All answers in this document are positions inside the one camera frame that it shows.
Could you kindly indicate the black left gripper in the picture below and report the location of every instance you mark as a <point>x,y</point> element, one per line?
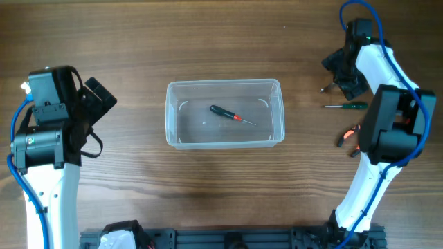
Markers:
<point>109,101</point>

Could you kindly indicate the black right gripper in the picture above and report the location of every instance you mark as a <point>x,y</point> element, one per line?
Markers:
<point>350,88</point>

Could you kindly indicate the silver L-shaped socket wrench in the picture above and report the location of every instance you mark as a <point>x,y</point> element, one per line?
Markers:
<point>328,88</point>

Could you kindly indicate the clear plastic container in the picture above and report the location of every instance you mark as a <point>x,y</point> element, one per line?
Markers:
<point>189,123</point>

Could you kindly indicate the black red screwdriver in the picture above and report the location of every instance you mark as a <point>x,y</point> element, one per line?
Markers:
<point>228,114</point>

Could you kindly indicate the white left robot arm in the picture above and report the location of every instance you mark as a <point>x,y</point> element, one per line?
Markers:
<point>47,134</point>

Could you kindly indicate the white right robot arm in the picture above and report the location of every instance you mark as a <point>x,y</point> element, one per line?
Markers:
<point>393,131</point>

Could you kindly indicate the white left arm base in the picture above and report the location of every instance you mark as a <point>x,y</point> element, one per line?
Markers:
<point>125,235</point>

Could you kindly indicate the orange black needle-nose pliers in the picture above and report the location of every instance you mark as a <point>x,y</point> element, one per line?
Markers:
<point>355,129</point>

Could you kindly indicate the green handled screwdriver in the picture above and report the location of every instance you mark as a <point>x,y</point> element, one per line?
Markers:
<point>349,105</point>

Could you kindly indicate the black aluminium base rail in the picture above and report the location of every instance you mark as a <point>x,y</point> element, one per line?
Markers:
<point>295,238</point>

